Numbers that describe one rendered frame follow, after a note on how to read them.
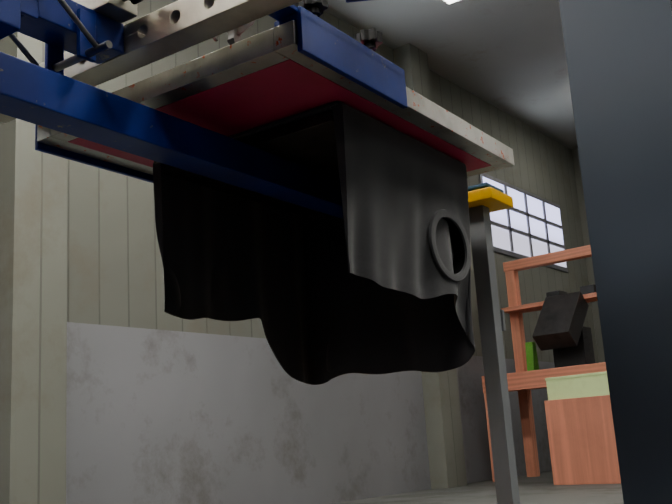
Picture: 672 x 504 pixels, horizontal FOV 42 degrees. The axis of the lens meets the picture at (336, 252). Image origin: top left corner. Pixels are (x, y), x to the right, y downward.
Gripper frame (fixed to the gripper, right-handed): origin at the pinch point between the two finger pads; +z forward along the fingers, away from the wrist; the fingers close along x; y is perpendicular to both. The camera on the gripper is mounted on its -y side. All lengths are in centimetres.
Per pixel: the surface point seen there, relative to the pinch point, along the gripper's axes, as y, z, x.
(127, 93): -5.7, 14.0, -18.0
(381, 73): 30.1, 14.5, 4.4
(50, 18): 2.9, 11.6, -39.8
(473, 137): 29, 16, 41
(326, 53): 30.1, 16.3, -11.5
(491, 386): 11, 64, 75
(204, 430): -267, 64, 276
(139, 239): -270, -47, 232
